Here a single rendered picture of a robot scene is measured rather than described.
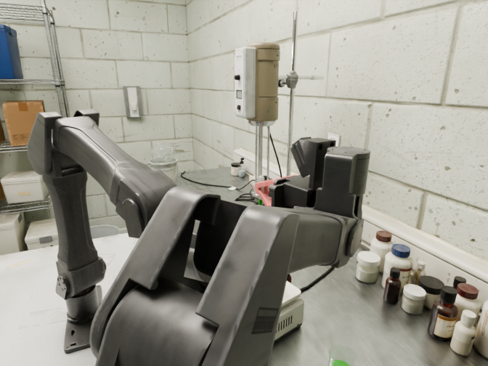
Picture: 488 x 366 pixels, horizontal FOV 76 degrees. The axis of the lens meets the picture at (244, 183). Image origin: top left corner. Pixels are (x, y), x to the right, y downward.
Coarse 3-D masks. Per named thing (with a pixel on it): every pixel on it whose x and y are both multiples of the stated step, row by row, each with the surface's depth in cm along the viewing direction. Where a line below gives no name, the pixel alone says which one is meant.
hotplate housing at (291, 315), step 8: (288, 304) 64; (296, 304) 65; (280, 312) 62; (288, 312) 63; (296, 312) 65; (280, 320) 62; (288, 320) 64; (296, 320) 66; (280, 328) 63; (288, 328) 65; (280, 336) 64
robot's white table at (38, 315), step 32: (0, 256) 95; (32, 256) 95; (128, 256) 95; (0, 288) 81; (32, 288) 81; (0, 320) 70; (32, 320) 70; (64, 320) 70; (0, 352) 62; (32, 352) 62; (64, 352) 62
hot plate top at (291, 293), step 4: (288, 284) 68; (288, 288) 67; (292, 288) 67; (296, 288) 67; (284, 292) 65; (288, 292) 65; (292, 292) 65; (296, 292) 65; (300, 292) 65; (284, 296) 64; (288, 296) 64; (292, 296) 64; (296, 296) 64; (284, 300) 63; (288, 300) 63; (292, 300) 64; (284, 304) 63
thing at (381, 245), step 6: (378, 234) 86; (384, 234) 86; (390, 234) 86; (372, 240) 88; (378, 240) 86; (384, 240) 85; (390, 240) 85; (372, 246) 87; (378, 246) 85; (384, 246) 84; (390, 246) 84; (378, 252) 85; (384, 252) 85; (384, 258) 85
